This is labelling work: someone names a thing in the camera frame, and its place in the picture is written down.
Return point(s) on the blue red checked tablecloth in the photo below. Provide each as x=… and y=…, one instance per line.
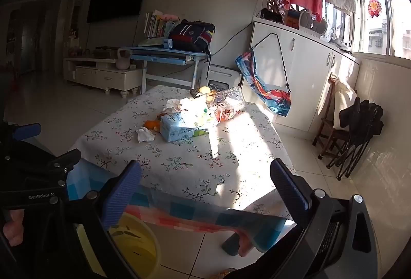
x=179, y=211

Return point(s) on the colourful printed sling bag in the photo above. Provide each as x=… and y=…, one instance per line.
x=266, y=89

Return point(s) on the person's left hand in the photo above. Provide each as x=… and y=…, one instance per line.
x=12, y=227

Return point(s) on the white plastic bag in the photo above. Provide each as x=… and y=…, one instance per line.
x=192, y=108

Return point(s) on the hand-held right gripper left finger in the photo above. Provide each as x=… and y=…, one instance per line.
x=123, y=195

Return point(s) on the orange blue box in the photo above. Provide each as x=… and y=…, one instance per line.
x=292, y=20

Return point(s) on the pink plush toy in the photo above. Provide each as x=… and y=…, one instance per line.
x=170, y=17

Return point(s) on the orange carrot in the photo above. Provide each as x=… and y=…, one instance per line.
x=151, y=124

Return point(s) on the black cloth item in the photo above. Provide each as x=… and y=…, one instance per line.
x=269, y=15

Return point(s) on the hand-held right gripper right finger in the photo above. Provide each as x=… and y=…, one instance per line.
x=290, y=192

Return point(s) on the cream cloth bag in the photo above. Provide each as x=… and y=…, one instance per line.
x=343, y=102

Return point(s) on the red window decoration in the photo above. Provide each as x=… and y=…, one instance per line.
x=373, y=7

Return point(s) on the row of books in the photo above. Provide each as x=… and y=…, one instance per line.
x=155, y=25

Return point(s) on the black folding chair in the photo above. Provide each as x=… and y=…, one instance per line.
x=359, y=131

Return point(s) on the clear plastic bottle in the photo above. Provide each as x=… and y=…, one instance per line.
x=229, y=99

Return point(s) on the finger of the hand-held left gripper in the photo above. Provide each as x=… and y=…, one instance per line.
x=28, y=131
x=65, y=159

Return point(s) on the small paper carton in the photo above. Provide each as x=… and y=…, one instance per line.
x=179, y=128

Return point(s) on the yellow fruit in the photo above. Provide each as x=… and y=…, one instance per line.
x=204, y=90

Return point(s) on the pink kettlebell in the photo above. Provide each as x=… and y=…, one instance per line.
x=123, y=60

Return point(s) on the light blue box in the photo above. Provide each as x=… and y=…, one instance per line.
x=167, y=42

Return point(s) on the yellow plastic basin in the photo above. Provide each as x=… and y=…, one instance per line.
x=135, y=243

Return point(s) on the green yellow wrapper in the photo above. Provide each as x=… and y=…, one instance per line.
x=200, y=132

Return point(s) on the white sneaker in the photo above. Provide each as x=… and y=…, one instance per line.
x=340, y=42

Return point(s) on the blue study desk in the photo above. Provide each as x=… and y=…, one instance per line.
x=170, y=57

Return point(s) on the wooden chair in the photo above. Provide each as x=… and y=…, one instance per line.
x=327, y=134

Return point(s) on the white paper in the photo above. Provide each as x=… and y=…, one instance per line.
x=175, y=103

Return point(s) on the dark fruit basket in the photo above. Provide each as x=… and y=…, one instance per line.
x=194, y=92

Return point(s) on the floral tablecloth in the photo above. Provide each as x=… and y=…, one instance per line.
x=192, y=163

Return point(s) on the white tissue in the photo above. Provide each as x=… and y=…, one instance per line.
x=146, y=135

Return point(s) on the white plastic seat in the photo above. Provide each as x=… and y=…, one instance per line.
x=310, y=22

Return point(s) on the dark flat box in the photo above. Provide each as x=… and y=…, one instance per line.
x=106, y=51

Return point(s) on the cream television stand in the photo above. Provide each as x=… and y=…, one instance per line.
x=102, y=73

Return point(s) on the white cabinet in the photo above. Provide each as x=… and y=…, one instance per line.
x=305, y=73

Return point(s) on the green paper pad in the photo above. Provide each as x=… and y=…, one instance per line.
x=151, y=41

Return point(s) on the navy red backpack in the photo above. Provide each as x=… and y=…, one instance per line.
x=192, y=36

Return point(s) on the red white wrapper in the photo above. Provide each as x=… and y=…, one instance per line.
x=224, y=115

